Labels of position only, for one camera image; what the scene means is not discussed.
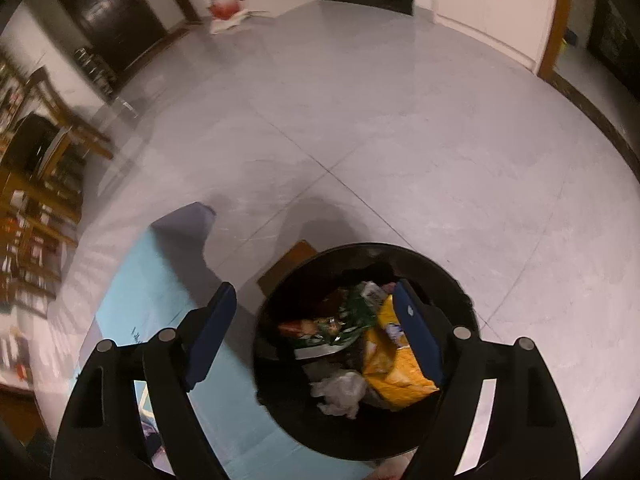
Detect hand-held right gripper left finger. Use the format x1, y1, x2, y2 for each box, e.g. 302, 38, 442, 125
50, 281, 237, 480

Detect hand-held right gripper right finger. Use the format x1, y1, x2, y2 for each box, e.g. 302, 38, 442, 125
392, 279, 583, 480

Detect yellow snack bag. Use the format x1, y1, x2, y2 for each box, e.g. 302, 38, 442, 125
361, 295, 441, 410

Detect black round trash bin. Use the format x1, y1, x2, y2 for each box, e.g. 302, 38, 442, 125
251, 242, 481, 462

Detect green snack bag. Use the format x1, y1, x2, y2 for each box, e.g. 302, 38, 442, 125
295, 282, 378, 351

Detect small white crumpled wrapper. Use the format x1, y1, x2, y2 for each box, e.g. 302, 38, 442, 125
360, 282, 388, 306

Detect light blue blanket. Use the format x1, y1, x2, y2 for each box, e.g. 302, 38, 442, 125
92, 220, 381, 480

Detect orange snack wrapper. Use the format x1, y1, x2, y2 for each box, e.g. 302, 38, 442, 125
276, 317, 326, 338

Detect crumpled white tissue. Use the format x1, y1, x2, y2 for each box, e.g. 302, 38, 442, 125
309, 369, 368, 420

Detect brown cardboard piece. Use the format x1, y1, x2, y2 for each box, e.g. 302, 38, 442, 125
257, 240, 321, 297

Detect orange shaggy rug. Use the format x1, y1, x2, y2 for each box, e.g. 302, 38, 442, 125
367, 460, 418, 480

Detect wooden shelf unit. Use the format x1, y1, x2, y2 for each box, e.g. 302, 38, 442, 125
0, 50, 116, 321

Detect stack of metal pots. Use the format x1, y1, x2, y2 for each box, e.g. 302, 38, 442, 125
74, 46, 118, 96

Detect dark wooden door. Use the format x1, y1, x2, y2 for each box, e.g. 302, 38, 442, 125
57, 0, 168, 73

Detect white cabinet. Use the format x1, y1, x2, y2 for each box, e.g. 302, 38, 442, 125
410, 0, 561, 76

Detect dark framed panel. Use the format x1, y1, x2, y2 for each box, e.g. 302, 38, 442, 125
585, 0, 640, 88

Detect wooden door frame trim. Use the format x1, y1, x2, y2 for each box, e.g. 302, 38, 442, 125
536, 0, 576, 81

